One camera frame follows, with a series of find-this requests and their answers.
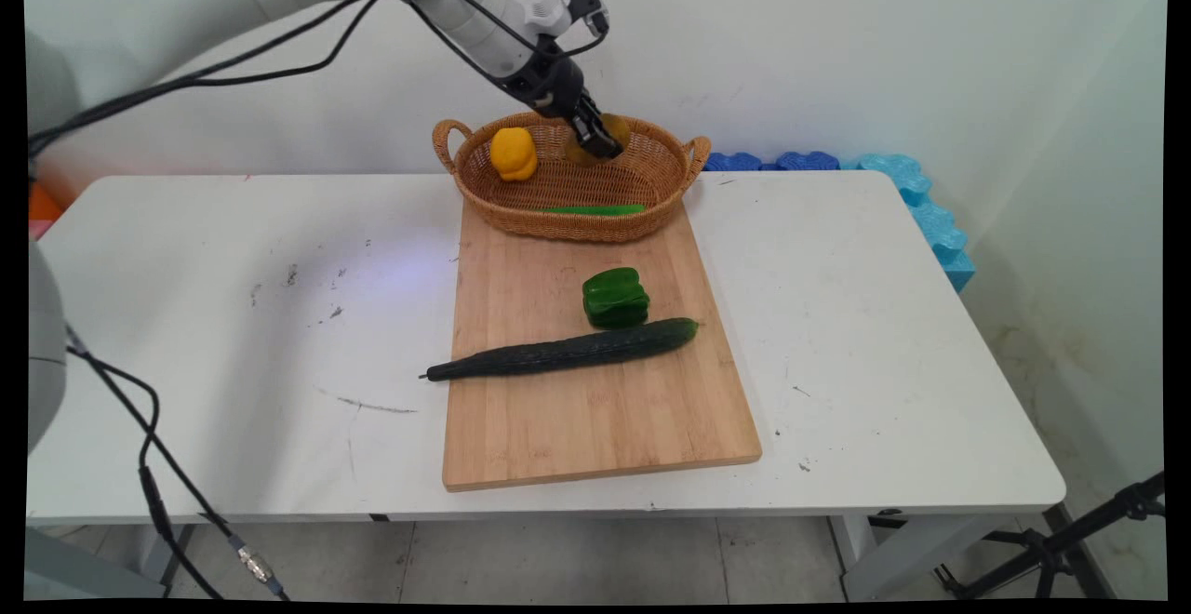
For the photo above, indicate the orange object with pink edge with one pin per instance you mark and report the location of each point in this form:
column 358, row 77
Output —
column 42, row 205

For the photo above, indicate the yellow bell pepper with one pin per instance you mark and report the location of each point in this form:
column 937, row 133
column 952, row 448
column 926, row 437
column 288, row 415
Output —
column 514, row 153

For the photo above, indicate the dark blue foam block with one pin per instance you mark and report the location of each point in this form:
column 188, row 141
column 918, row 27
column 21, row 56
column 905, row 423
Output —
column 733, row 162
column 808, row 161

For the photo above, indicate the green bell pepper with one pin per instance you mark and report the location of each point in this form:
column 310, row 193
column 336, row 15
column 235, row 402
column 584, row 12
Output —
column 615, row 299

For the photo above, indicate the brownish yellow round vegetable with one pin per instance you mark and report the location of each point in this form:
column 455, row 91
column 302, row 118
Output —
column 618, row 126

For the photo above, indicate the black tripod stand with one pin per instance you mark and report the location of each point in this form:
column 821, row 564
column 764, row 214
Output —
column 1051, row 549

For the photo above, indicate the light blue foam strip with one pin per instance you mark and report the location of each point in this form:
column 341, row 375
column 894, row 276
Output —
column 935, row 223

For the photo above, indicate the wooden cutting board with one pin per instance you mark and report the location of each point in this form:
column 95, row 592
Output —
column 595, row 419

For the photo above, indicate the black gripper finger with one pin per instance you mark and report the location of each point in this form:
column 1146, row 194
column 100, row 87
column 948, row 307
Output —
column 607, row 130
column 588, row 138

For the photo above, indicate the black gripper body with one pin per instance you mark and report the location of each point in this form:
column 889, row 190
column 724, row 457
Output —
column 547, row 79

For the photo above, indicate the bright green small cucumber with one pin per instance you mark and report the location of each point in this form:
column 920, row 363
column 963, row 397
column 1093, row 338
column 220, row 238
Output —
column 595, row 210

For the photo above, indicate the white table leg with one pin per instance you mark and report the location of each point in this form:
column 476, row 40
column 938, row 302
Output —
column 893, row 553

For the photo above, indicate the long dark green cucumber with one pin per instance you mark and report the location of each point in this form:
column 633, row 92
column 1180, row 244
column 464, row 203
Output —
column 558, row 353

